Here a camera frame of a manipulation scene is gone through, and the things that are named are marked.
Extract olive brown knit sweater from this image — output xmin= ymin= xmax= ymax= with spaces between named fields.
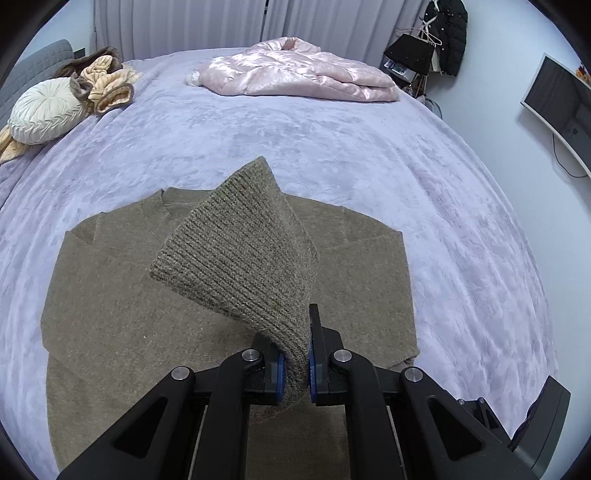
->
xmin=41 ymin=158 xmax=418 ymax=479

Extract lavender plush bed blanket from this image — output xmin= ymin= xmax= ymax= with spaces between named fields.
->
xmin=1 ymin=50 xmax=557 ymax=479

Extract round cream pleated pillow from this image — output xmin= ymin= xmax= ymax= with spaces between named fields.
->
xmin=7 ymin=77 xmax=88 ymax=145

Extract peach and brown garment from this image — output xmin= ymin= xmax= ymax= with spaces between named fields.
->
xmin=1 ymin=47 xmax=140 ymax=163

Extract black hanging bag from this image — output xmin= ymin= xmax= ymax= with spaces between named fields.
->
xmin=384 ymin=34 xmax=435 ymax=75

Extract pink satin quilted jacket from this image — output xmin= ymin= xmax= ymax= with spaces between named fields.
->
xmin=185 ymin=37 xmax=401 ymax=103

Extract grey quilted headboard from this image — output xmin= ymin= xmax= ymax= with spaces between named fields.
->
xmin=0 ymin=39 xmax=73 ymax=128

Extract white pleated curtains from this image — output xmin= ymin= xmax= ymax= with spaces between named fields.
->
xmin=94 ymin=0 xmax=427 ymax=66

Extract black hanging coat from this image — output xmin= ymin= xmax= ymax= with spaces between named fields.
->
xmin=423 ymin=0 xmax=468 ymax=77

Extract wall mounted monitor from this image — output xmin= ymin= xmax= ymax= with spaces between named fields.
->
xmin=521 ymin=55 xmax=590 ymax=177

